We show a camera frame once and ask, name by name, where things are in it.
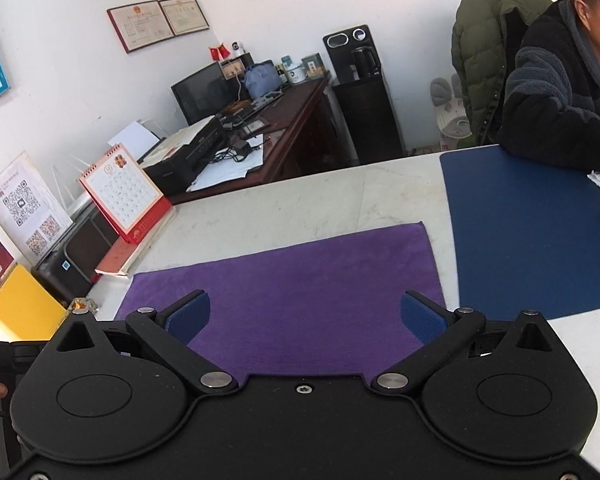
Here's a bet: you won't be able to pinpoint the purple microfiber towel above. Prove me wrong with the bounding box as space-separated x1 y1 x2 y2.
117 223 444 380

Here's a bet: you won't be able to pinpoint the red notebook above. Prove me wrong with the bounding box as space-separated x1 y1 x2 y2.
95 207 176 278

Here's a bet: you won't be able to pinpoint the glass ashtray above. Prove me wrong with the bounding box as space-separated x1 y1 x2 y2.
67 297 99 315

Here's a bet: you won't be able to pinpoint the black box device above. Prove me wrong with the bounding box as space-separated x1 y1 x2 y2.
32 205 119 307

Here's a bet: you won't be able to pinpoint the red desk calendar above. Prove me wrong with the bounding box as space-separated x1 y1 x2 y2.
79 144 172 245

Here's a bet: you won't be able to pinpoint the blue desk mat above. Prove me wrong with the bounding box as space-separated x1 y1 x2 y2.
440 146 600 320

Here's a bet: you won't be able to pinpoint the black printer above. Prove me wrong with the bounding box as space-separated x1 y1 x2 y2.
140 116 227 197

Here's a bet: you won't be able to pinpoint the white papers on desk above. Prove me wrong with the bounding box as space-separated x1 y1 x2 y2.
187 134 264 193

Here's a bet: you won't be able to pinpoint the yellow folder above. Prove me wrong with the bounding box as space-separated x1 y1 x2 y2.
0 264 66 342

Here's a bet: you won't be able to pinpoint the QR code sign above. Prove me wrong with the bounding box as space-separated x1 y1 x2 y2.
0 152 73 266

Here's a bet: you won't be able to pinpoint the grey plush slippers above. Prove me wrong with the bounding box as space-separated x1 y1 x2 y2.
429 73 476 151

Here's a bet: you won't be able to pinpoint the dark wooden office desk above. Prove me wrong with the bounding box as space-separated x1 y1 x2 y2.
170 78 350 205

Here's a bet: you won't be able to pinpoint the black computer monitor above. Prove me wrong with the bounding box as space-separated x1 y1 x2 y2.
171 62 238 125

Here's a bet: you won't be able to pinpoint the seated man in fleece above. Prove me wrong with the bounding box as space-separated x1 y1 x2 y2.
498 0 600 174

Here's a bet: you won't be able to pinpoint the blue bag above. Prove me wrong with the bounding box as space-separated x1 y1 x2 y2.
245 60 283 100

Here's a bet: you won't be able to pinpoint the black water dispenser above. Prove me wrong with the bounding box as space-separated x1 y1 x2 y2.
323 24 406 165

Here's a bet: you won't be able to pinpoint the framed certificates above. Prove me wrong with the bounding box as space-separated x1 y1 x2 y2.
107 0 210 54

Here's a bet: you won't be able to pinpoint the olive puffer jacket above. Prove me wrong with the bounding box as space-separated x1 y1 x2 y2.
451 0 550 145

